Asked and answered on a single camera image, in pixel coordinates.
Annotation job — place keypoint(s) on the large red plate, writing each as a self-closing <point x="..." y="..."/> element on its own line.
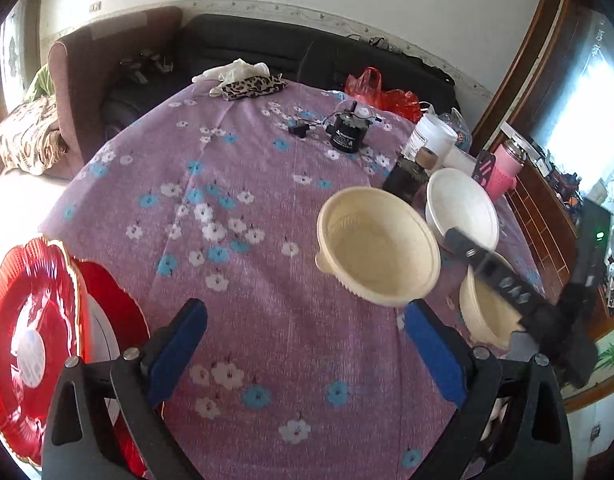
<point x="117" y="300"/>

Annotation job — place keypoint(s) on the white cloth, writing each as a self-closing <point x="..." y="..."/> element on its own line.
<point x="234" y="70"/>

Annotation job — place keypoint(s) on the green cloth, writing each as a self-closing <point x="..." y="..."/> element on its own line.
<point x="39" y="82"/>

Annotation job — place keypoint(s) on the white paper pack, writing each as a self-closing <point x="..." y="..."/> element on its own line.
<point x="459" y="160"/>

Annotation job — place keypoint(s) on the black and white shoes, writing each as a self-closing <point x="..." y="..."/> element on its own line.
<point x="147" y="60"/>

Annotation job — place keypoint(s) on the dark jar with cork lid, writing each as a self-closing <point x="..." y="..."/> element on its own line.
<point x="404" y="180"/>

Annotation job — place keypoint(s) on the brown fabric sofa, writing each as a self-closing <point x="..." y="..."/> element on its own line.
<point x="87" y="85"/>

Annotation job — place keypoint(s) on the wooden glass door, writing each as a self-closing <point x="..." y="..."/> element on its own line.
<point x="12" y="50"/>

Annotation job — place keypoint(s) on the brown patterned blanket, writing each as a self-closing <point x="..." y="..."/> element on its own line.
<point x="27" y="135"/>

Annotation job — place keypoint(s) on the black phone stand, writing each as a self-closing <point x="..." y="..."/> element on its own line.
<point x="483" y="167"/>

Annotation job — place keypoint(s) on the leopard print cloth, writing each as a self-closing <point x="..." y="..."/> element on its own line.
<point x="252" y="87"/>

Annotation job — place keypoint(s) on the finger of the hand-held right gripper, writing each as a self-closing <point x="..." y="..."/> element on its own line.
<point x="487" y="265"/>

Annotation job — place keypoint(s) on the clear plastic bag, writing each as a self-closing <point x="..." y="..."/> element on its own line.
<point x="459" y="122"/>

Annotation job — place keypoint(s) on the wooden window panel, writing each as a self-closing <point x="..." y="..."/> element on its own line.
<point x="537" y="220"/>

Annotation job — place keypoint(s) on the pink thermos with knitted sleeve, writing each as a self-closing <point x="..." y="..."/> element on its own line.
<point x="504" y="175"/>

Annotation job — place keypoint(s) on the white plastic jar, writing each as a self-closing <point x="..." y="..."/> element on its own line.
<point x="434" y="132"/>

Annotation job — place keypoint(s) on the cream plastic bowl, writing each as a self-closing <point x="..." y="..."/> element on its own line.
<point x="487" y="315"/>
<point x="377" y="250"/>

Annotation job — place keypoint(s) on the small black adapter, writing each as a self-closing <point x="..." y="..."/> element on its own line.
<point x="299" y="129"/>

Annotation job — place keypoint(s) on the black leather sofa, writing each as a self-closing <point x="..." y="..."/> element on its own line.
<point x="297" y="55"/>

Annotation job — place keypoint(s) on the red plate with gold rim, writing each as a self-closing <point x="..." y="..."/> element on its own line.
<point x="17" y="300"/>

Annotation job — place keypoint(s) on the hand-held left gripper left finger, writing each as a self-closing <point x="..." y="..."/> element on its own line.
<point x="179" y="350"/>

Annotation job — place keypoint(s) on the small black pump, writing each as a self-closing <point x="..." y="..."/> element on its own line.
<point x="348" y="135"/>

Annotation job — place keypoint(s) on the red plastic bag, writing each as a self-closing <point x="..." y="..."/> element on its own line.
<point x="382" y="95"/>

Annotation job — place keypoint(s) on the row of small sill items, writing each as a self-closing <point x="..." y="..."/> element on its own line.
<point x="572" y="185"/>

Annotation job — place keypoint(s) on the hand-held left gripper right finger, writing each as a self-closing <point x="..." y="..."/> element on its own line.
<point x="432" y="355"/>

